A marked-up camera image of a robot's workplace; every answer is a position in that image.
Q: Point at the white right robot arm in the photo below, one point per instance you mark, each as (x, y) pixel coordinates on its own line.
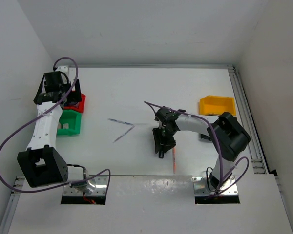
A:
(226, 133)

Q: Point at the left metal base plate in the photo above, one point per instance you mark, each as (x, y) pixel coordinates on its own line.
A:
(94, 187)

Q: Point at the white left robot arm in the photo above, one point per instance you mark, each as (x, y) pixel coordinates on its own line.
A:
(60, 106)

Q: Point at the grey purple pen lower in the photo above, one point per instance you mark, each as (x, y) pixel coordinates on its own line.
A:
(123, 134)

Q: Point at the yellow highlighter marker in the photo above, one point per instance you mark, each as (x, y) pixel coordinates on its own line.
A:
(161, 154)

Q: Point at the green plastic bin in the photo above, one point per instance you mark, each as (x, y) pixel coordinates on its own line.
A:
(73, 119)

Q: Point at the blue white pen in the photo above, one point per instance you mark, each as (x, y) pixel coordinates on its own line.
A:
(121, 122)

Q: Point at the red plastic bin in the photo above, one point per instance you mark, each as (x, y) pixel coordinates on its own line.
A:
(78, 107)

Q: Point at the small white eraser card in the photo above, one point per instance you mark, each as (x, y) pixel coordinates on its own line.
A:
(65, 126)

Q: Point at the orange pen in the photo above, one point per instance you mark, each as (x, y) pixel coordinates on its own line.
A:
(174, 160)

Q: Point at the yellow plastic bin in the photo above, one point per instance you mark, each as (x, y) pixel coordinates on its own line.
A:
(217, 105)

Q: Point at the black plastic bin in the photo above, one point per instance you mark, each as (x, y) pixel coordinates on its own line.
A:
(204, 137)

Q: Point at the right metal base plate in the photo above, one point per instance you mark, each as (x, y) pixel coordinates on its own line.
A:
(229, 188)

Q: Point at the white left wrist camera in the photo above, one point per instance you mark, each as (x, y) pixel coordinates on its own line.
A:
(63, 69)

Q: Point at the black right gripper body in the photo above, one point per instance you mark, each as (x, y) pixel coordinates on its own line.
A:
(163, 134)

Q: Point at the metal base plate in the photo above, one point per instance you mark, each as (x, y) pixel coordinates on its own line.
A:
(94, 187)
(229, 188)

